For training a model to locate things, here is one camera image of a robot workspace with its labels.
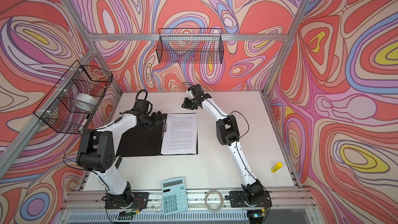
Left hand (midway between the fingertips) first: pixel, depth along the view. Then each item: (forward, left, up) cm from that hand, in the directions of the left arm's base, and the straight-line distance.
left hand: (162, 120), depth 95 cm
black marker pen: (-14, +31, +18) cm, 39 cm away
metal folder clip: (-2, 0, -6) cm, 7 cm away
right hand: (+12, -13, -2) cm, 18 cm away
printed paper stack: (-7, -12, -7) cm, 15 cm away
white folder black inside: (-14, +7, -3) cm, 16 cm away
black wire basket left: (-8, +37, +24) cm, 45 cm away
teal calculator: (-41, -11, -6) cm, 43 cm away
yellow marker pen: (-29, -63, +1) cm, 69 cm away
